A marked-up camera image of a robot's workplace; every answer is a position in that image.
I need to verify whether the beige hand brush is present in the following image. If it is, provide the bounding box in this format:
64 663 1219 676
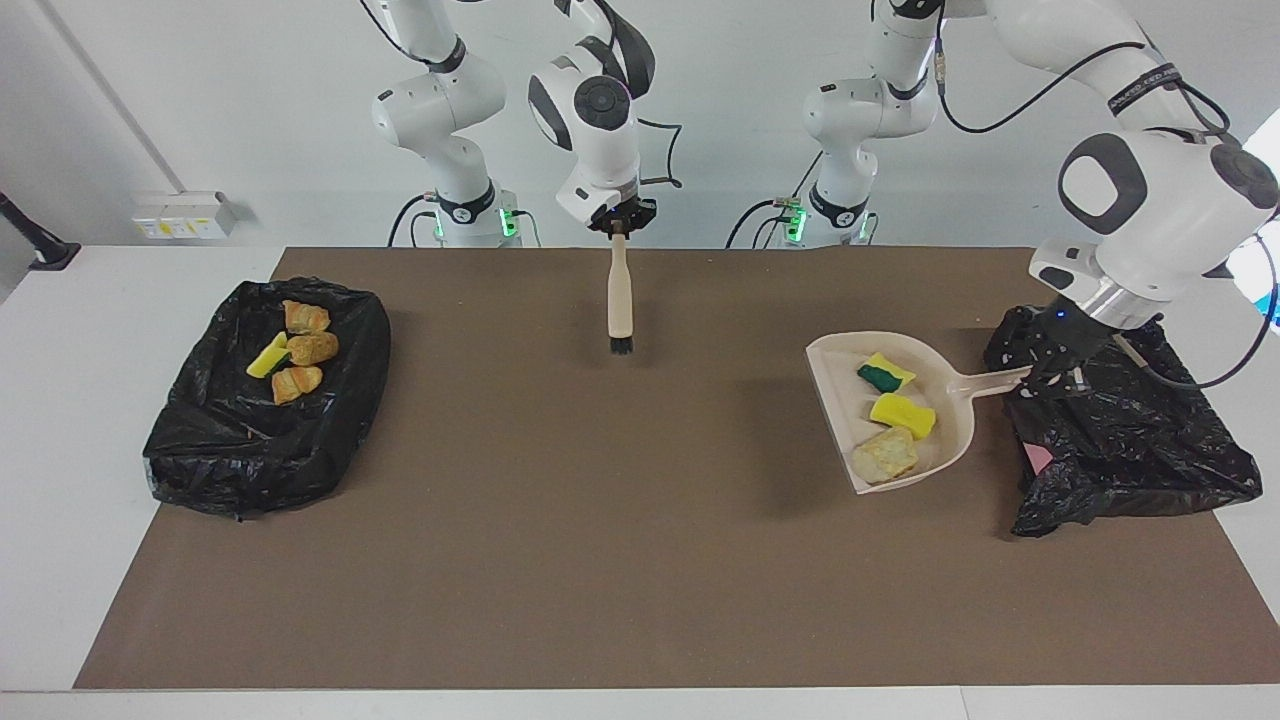
607 232 635 356

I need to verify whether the beige plastic dustpan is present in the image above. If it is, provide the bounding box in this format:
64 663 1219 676
805 331 1033 496

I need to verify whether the yellow green sponge piece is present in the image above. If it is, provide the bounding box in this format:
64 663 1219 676
856 352 917 395
246 331 293 380
869 393 938 440

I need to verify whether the brown toy bread nugget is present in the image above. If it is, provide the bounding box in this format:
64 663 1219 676
287 332 341 367

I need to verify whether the black trash bag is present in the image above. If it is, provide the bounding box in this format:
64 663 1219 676
983 303 1264 539
142 276 393 519

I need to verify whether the brown table mat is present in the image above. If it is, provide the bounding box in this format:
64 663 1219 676
73 247 1280 691

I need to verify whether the black clamp stand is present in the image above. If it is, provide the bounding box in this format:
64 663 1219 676
0 190 81 272

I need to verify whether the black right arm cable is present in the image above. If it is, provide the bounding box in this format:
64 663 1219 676
358 0 684 191

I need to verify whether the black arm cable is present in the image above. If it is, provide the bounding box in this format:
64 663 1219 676
358 0 684 191
930 0 1280 393

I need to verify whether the black base cable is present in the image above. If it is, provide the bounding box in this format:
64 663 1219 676
388 192 441 248
727 158 826 249

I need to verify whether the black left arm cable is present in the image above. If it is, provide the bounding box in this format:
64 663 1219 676
930 0 1280 393

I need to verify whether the white wall socket box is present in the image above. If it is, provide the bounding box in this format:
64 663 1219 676
132 192 239 241

